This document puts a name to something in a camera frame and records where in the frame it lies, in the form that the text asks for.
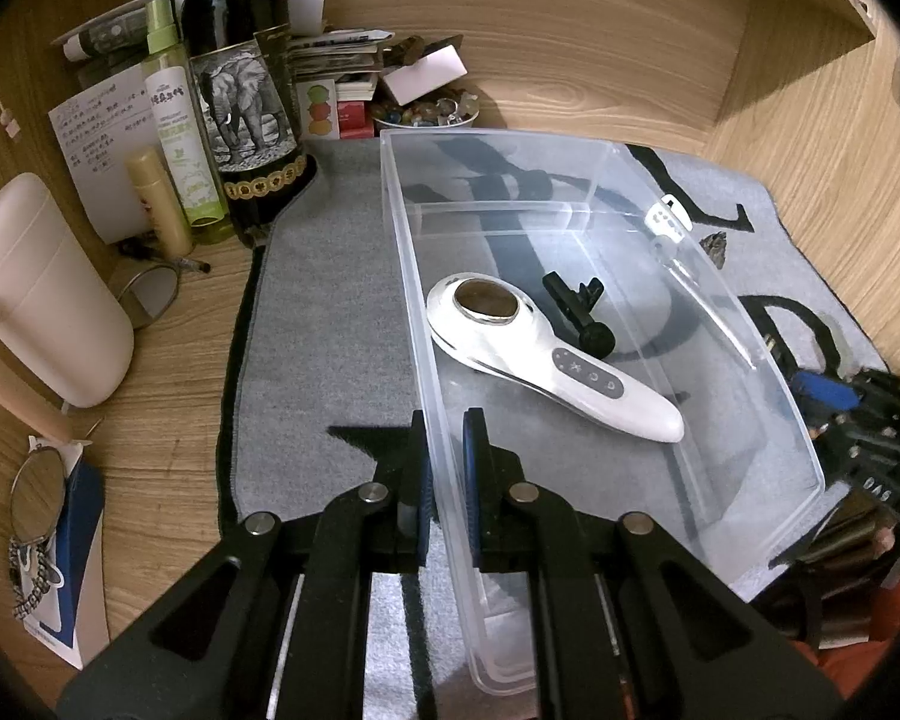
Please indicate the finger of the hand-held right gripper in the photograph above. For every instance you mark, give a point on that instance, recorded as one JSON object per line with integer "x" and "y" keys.
{"x": 855, "y": 457}
{"x": 821, "y": 394}

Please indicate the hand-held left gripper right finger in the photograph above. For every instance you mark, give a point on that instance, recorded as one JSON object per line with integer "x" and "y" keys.
{"x": 471, "y": 495}

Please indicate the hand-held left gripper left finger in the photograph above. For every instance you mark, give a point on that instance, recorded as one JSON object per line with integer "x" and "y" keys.
{"x": 422, "y": 517}

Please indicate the white handheld massager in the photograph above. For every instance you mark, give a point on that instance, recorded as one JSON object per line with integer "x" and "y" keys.
{"x": 592, "y": 390}

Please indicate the small dark brown trinket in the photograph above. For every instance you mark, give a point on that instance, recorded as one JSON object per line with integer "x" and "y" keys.
{"x": 716, "y": 249}

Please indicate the black plastic clip mount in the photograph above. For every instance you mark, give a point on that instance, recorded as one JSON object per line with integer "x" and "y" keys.
{"x": 596, "y": 334}

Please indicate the white charger plug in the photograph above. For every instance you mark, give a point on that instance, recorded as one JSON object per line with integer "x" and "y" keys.
{"x": 667, "y": 214}

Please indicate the clear plastic storage box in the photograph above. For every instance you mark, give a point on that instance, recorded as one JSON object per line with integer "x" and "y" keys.
{"x": 510, "y": 255}

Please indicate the dark brown bag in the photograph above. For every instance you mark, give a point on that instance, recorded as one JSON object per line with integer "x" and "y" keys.
{"x": 840, "y": 562}

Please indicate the grey letter-print mat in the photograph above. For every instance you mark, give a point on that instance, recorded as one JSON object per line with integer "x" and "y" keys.
{"x": 322, "y": 315}

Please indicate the blue and white box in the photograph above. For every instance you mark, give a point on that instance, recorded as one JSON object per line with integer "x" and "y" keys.
{"x": 82, "y": 540}

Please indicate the round metal-rim lens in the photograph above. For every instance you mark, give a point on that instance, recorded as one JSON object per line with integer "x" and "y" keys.
{"x": 150, "y": 296}

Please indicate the black pen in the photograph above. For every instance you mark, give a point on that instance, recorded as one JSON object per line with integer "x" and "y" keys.
{"x": 165, "y": 259}

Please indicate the bowl of stones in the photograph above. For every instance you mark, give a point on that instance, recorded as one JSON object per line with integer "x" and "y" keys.
{"x": 424, "y": 116}

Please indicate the round mirror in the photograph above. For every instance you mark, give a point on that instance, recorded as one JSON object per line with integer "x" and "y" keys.
{"x": 37, "y": 491}

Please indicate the small red box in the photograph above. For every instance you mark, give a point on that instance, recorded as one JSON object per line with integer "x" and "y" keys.
{"x": 354, "y": 118}

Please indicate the yellow tube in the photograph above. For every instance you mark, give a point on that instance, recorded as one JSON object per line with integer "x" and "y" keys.
{"x": 157, "y": 202}

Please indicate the fruit-print card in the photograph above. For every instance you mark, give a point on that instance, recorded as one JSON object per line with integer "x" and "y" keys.
{"x": 317, "y": 109}

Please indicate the small white cardboard box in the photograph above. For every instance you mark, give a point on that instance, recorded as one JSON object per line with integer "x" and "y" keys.
{"x": 424, "y": 75}

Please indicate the cream plastic pitcher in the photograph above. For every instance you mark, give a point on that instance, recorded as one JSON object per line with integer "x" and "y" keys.
{"x": 37, "y": 292}

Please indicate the stack of books and papers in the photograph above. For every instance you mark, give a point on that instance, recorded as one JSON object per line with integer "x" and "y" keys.
{"x": 337, "y": 56}

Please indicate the green spray bottle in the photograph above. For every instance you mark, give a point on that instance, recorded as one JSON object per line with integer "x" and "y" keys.
{"x": 172, "y": 127}

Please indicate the white handwritten paper note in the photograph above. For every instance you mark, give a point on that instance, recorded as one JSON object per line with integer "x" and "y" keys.
{"x": 97, "y": 135}

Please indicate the white paper sheet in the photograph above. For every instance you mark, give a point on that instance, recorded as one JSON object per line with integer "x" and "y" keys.
{"x": 307, "y": 7}

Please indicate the dark elephant-label wine bottle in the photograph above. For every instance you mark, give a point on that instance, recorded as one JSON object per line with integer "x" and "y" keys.
{"x": 232, "y": 15}

